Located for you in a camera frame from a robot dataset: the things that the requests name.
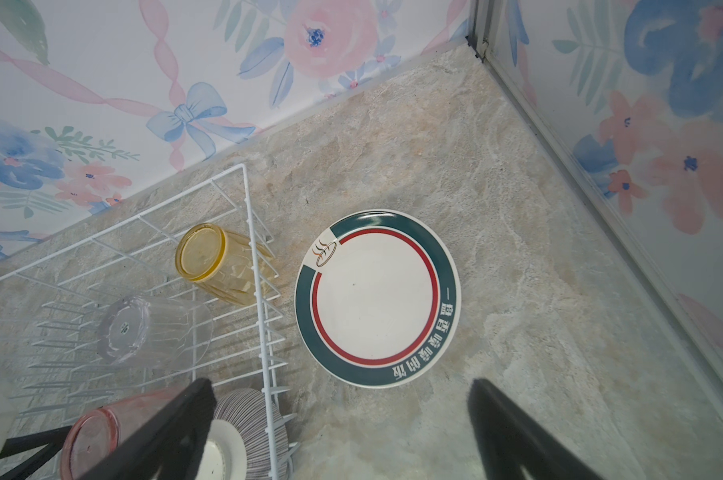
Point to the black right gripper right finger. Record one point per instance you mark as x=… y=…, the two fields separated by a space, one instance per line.
x=512 y=445

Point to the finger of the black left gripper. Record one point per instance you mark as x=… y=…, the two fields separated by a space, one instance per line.
x=48 y=444

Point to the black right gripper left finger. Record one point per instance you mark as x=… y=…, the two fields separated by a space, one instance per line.
x=170 y=445

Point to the pink plastic cup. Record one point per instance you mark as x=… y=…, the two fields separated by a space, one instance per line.
x=101 y=431

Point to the small white bowl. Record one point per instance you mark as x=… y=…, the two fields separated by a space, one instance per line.
x=240 y=441

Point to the white wire dish rack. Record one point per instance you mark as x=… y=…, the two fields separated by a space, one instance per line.
x=52 y=301

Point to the clear plastic cup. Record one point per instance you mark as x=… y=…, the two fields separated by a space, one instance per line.
x=155 y=333

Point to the yellow plastic cup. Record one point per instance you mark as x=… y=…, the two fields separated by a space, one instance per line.
x=220 y=262

